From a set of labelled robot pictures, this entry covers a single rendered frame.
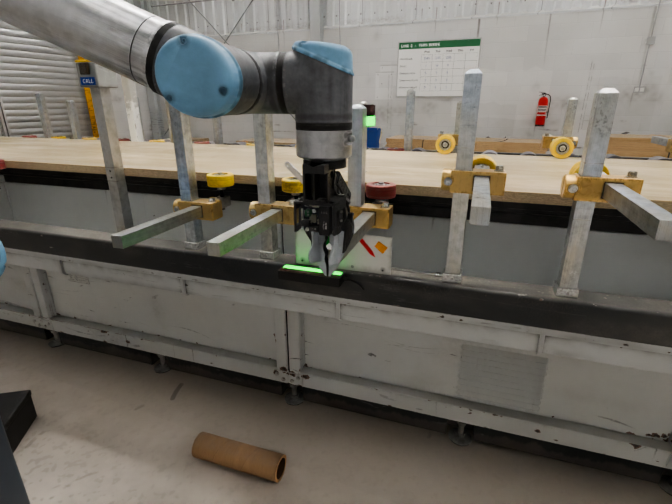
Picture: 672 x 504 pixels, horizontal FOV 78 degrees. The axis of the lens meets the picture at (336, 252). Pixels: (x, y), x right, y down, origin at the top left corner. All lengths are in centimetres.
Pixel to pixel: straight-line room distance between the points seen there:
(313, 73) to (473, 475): 129
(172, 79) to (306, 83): 19
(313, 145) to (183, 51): 22
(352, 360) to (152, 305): 87
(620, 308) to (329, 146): 73
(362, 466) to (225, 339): 70
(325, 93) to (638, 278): 97
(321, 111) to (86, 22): 30
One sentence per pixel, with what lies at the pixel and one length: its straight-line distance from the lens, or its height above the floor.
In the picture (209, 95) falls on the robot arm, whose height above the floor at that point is 112.
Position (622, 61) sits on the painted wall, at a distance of 819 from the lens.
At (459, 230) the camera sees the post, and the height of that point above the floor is 83.
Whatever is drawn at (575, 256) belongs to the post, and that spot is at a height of 80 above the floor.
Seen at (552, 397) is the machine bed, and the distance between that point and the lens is 152.
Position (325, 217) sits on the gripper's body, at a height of 94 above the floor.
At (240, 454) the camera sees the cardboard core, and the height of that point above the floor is 7.
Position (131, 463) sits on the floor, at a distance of 166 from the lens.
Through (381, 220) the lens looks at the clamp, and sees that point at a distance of 101.
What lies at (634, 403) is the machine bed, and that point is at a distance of 156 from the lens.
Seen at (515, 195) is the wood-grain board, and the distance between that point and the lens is 115.
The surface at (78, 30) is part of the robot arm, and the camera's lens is 64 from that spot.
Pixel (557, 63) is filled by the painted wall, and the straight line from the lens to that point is 810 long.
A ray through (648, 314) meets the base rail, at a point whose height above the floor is 69.
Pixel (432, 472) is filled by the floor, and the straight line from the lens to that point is 153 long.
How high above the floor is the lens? 112
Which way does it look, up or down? 20 degrees down
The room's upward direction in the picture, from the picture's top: straight up
